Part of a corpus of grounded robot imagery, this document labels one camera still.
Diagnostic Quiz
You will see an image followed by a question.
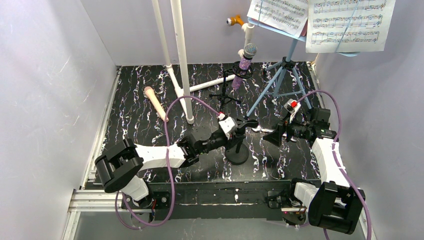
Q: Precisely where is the silver open-end wrench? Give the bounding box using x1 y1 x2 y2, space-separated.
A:
252 125 298 143

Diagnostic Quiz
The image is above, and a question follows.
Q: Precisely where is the white PVC pipe frame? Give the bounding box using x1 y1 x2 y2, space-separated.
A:
151 0 235 125

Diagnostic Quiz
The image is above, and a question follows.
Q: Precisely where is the blue tripod music stand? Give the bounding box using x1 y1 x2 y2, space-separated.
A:
244 18 360 121

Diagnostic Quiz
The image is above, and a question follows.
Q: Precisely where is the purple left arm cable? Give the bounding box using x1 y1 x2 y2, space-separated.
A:
114 95 222 231

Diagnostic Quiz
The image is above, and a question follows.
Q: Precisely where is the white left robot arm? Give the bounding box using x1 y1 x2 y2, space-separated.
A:
94 127 232 201

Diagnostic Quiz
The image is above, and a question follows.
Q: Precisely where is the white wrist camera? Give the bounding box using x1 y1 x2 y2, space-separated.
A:
283 98 301 123
217 112 238 140

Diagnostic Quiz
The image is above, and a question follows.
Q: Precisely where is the right sheet music page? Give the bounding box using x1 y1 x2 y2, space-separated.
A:
305 0 396 54

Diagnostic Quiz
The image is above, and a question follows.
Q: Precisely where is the left sheet music page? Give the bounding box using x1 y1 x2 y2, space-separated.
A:
247 0 309 37

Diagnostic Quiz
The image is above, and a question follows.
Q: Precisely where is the black round-base microphone stand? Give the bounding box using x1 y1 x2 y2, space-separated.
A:
224 119 259 166

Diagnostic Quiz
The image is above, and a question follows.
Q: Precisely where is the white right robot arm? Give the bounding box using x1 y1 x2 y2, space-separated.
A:
263 106 366 235

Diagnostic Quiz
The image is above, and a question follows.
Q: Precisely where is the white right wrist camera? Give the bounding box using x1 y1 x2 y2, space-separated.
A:
283 98 301 123

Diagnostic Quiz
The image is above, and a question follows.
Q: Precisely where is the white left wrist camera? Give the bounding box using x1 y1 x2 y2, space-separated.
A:
217 112 238 140

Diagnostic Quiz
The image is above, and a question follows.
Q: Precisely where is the orange pipe valve fitting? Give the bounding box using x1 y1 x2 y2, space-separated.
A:
226 14 245 26

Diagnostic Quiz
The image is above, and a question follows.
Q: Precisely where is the black tripod shock-mount stand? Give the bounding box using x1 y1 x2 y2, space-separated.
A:
209 61 254 114

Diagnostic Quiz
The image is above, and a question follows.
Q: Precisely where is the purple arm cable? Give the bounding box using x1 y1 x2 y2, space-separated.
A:
296 90 373 240
114 95 222 231

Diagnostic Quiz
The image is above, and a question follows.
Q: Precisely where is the sheet music page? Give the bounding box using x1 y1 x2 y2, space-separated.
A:
305 0 396 54
247 0 309 37

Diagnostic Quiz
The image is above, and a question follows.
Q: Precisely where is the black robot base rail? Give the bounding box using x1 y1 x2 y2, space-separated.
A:
121 180 291 221

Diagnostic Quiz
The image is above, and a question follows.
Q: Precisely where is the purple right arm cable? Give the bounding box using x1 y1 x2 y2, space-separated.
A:
296 90 373 240

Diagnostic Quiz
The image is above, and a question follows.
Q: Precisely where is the purple glitter microphone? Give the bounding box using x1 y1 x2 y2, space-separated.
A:
232 43 258 91

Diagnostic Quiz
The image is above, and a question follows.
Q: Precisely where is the pink toy microphone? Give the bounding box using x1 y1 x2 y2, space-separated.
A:
144 86 169 123

